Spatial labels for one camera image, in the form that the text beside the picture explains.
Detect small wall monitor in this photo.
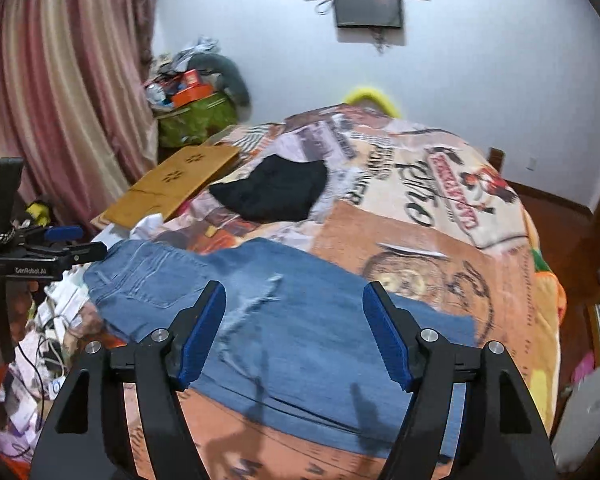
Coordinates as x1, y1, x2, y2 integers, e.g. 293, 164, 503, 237
331, 0, 404, 29

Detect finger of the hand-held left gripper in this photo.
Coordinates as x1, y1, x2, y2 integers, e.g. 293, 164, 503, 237
27, 226, 85, 245
60, 241, 108, 267

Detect wooden lap desk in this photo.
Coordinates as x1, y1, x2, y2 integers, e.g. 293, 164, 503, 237
100, 144, 241, 226

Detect wooden bedpost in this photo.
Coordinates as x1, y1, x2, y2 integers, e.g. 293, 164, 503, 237
486, 147, 506, 182

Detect yellow hoop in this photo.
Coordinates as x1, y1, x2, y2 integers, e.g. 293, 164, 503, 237
342, 86, 404, 119

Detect white cloth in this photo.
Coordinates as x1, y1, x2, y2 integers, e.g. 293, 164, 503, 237
129, 213, 164, 242

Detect printed blanket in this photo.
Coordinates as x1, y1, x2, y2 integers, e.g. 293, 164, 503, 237
95, 102, 567, 480

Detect pile of clothes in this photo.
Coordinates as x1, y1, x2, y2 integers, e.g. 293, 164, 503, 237
152, 36, 222, 75

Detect striped pink curtain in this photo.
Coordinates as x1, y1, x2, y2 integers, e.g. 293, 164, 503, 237
0, 0, 159, 228

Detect grey neck pillow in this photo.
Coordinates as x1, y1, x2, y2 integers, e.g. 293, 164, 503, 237
192, 53, 251, 107

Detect green storage box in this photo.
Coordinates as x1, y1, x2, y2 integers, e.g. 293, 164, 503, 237
155, 91, 238, 150

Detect yellow toy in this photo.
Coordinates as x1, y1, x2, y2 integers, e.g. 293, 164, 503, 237
25, 200, 52, 227

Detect wooden wardrobe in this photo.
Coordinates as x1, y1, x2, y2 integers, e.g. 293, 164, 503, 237
550, 240, 600, 475

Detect black folded garment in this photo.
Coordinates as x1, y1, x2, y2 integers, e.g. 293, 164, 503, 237
209, 154, 329, 223

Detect orange box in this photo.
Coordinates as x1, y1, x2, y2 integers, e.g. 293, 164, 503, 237
171, 82, 215, 109

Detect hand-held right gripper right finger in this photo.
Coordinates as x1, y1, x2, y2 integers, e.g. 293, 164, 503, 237
362, 281, 558, 480

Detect blue denim pants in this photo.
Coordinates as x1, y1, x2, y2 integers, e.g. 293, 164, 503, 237
83, 237, 481, 461

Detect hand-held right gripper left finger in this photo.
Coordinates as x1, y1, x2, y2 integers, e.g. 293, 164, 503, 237
30, 280, 227, 480

